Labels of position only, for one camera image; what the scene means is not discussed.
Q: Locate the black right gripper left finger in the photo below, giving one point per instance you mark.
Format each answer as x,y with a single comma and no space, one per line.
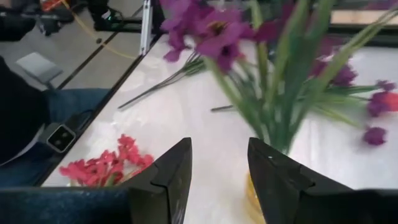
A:
161,186

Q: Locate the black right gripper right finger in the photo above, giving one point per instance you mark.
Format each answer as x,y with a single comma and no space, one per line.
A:
276,186

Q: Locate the red artificial flower bunch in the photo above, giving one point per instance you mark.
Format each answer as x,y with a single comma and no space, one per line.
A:
102,169
192,68

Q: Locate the red artificial tulip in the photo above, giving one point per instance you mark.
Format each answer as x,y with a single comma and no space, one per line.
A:
392,101

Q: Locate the purple artificial flower bunch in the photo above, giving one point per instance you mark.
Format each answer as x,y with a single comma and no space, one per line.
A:
224,46

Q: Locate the yellow glass vase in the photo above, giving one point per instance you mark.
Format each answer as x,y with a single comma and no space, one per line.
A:
252,202

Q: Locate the person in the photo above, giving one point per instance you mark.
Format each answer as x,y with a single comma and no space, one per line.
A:
18,109

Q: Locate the gray flat pad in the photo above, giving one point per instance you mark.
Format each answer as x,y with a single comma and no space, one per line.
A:
38,67

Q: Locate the black device with green light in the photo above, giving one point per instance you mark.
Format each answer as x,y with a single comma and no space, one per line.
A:
102,12

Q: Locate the wooden table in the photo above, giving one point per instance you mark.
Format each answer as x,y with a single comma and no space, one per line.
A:
363,17

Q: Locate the gray table-level camera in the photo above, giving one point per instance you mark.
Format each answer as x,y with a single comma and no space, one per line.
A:
60,137

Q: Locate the silver frame post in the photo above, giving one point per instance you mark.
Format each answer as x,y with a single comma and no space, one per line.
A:
146,28

